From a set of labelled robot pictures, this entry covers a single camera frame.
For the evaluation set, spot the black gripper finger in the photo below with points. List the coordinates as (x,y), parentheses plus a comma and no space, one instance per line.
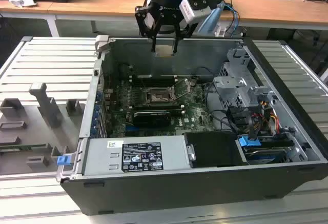
(177,33)
(146,30)

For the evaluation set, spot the silver CPU plate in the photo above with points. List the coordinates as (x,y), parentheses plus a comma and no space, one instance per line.
(165,50)

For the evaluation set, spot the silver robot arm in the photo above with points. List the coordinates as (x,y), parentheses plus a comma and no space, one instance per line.
(211,20)

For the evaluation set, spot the black RAM slot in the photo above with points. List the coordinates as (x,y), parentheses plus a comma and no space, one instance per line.
(159,77)
(159,82)
(159,105)
(176,111)

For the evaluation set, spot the black CPU socket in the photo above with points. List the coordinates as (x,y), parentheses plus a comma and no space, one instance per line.
(160,97)

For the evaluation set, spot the wooden desk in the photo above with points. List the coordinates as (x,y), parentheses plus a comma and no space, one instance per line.
(102,1)

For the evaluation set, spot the silver metal drive cage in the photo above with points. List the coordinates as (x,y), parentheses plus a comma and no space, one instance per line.
(230,90)

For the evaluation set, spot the green motherboard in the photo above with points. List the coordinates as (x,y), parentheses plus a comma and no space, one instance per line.
(197,113)

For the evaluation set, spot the black graphics card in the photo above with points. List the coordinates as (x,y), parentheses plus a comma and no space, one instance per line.
(151,120)

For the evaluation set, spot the black plastic shroud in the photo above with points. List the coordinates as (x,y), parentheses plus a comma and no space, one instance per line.
(212,149)

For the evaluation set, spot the crumpled white paper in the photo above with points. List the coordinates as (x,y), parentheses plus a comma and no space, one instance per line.
(20,2)

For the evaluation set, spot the blue disk carrier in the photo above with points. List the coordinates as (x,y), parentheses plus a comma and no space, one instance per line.
(248,141)

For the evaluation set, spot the silver power supply unit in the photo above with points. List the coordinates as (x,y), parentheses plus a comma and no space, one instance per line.
(102,157)

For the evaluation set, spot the hard disk drive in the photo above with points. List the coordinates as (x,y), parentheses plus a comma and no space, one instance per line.
(264,154)

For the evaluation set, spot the blue case latch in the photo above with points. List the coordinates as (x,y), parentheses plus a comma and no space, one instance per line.
(63,160)

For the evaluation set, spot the grey parts rack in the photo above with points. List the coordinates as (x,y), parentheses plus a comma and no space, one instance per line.
(33,137)

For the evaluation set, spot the black open PC case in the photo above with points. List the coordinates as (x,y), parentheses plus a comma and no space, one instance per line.
(179,193)

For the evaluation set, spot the green RAM stick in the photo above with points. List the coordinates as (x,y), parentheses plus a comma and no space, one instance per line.
(23,147)

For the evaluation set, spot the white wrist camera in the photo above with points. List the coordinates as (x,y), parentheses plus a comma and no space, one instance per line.
(194,13)

